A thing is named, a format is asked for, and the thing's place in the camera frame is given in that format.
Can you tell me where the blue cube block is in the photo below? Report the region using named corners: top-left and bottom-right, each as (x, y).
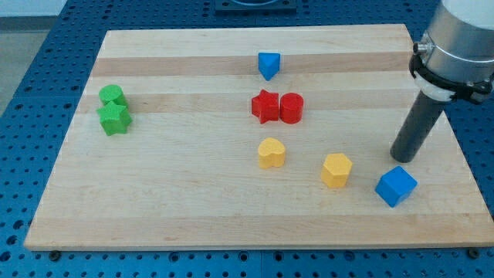
top-left (374, 166), bottom-right (418, 208)

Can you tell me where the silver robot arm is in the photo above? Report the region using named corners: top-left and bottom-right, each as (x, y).
top-left (409, 0), bottom-right (493, 103)

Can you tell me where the light wooden board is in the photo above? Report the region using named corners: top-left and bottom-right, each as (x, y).
top-left (24, 25), bottom-right (493, 251)

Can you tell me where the yellow heart block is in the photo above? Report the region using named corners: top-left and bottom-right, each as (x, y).
top-left (258, 137), bottom-right (286, 168)

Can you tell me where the red star block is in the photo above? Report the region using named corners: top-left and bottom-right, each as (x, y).
top-left (251, 90), bottom-right (279, 124)

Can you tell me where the red cylinder block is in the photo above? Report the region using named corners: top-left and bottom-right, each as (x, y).
top-left (279, 93), bottom-right (304, 124)

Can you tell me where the blue triangular prism block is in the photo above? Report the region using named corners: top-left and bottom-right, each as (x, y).
top-left (258, 53), bottom-right (281, 81)

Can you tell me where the yellow hexagon block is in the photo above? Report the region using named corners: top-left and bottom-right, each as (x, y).
top-left (320, 153), bottom-right (353, 188)

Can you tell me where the green star block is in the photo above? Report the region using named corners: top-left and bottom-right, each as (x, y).
top-left (96, 101), bottom-right (132, 136)

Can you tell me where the green cylinder block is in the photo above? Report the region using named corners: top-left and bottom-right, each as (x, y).
top-left (99, 84), bottom-right (128, 107)

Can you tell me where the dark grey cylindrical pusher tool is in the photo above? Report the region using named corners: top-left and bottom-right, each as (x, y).
top-left (390, 91), bottom-right (448, 163)

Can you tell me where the dark robot base mount plate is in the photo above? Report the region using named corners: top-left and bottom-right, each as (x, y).
top-left (213, 0), bottom-right (297, 13)

